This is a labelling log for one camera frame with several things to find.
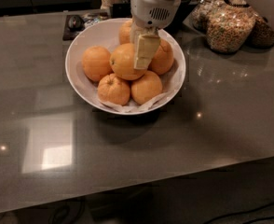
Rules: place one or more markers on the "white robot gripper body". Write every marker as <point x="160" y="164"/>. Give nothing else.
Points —
<point x="152" y="10"/>

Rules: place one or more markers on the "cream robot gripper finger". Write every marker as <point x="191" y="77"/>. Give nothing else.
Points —
<point x="146" y="43"/>

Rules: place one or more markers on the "orange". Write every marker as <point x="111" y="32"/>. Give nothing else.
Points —
<point x="146" y="87"/>
<point x="95" y="63"/>
<point x="122" y="62"/>
<point x="163" y="59"/>
<point x="114" y="89"/>
<point x="124" y="32"/>

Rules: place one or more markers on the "white ceramic bowl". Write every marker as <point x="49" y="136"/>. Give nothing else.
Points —
<point x="103" y="33"/>

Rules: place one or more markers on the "white paper bowl liner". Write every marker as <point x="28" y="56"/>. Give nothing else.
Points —
<point x="172" y="81"/>

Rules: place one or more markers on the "black laptop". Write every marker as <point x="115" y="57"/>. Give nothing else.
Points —
<point x="120" y="10"/>

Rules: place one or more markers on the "small glass jar behind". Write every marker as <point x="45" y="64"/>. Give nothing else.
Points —
<point x="202" y="12"/>

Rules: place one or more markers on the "crumpled plastic wrapper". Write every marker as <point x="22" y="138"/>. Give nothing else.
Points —
<point x="90" y="19"/>

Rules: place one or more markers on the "black computer mouse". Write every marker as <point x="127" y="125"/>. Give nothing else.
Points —
<point x="75" y="23"/>

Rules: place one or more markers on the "large glass cereal jar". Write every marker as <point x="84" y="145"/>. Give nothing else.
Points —
<point x="229" y="26"/>

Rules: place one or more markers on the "black mouse pad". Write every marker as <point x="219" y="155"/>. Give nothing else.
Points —
<point x="68" y="34"/>

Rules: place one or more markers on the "dark glass snack jar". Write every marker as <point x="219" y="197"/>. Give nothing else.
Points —
<point x="262" y="35"/>

